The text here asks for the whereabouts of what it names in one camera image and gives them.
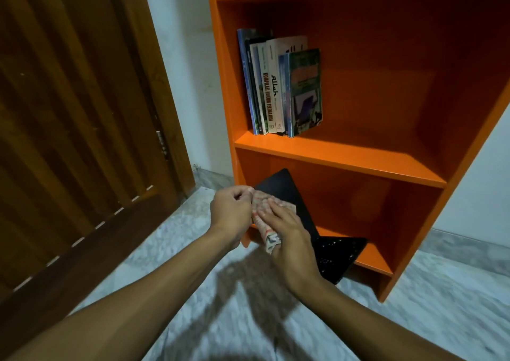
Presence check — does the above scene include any person's left hand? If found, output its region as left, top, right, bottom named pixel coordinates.
left=210, top=185, right=255, bottom=250

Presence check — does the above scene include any person's right hand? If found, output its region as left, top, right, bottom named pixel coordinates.
left=255, top=197, right=326, bottom=294

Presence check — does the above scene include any patterned cleaning cloth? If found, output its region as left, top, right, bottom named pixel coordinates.
left=250, top=190, right=297, bottom=255

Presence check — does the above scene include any black laptop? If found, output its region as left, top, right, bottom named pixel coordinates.
left=253, top=168, right=368, bottom=285

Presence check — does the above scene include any person's left forearm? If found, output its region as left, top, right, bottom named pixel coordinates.
left=7, top=225, right=244, bottom=361

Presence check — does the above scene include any person's right forearm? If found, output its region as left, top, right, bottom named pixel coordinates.
left=275, top=277, right=466, bottom=361

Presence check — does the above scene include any metal door hinge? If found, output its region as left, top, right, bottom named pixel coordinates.
left=156, top=130, right=169, bottom=160

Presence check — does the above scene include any orange wooden bookshelf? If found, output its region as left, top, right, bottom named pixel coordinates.
left=205, top=0, right=510, bottom=304

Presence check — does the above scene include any row of books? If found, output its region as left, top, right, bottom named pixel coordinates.
left=237, top=28, right=323, bottom=138

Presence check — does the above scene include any brown wooden door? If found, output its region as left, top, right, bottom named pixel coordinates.
left=0, top=0, right=180, bottom=349

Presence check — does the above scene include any brown wooden door frame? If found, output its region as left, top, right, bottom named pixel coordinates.
left=116, top=0, right=196, bottom=207

